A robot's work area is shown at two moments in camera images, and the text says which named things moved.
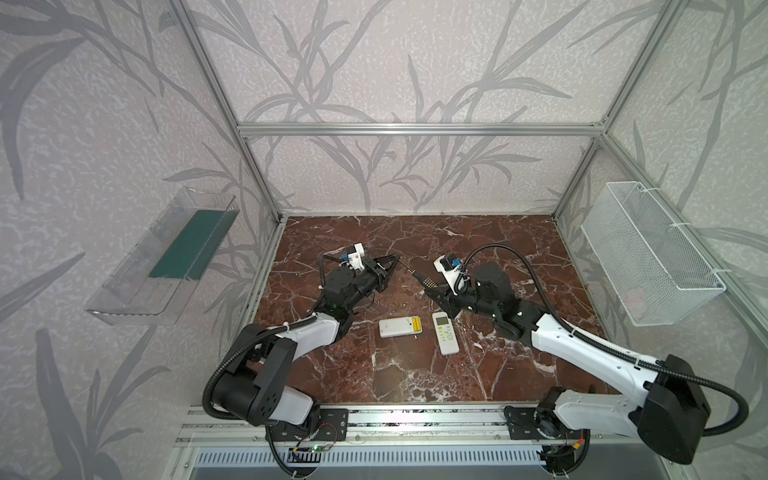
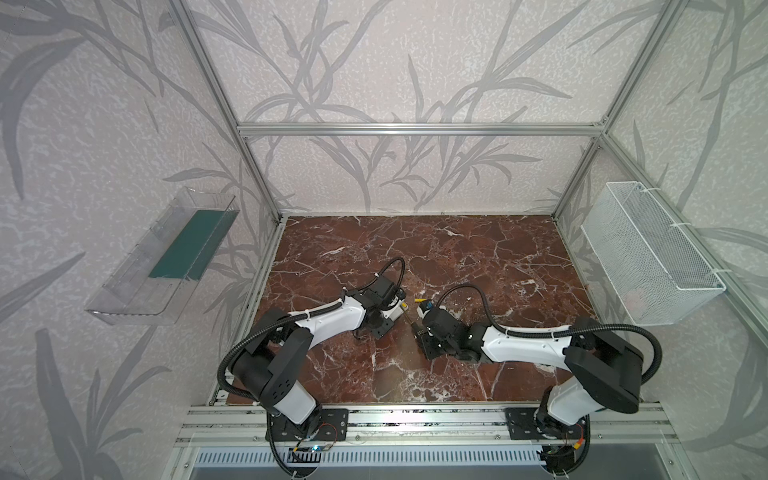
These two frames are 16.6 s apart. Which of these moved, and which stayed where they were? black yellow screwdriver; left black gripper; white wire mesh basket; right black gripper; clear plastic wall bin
Moved: black yellow screwdriver; left black gripper; right black gripper
Stayed: clear plastic wall bin; white wire mesh basket
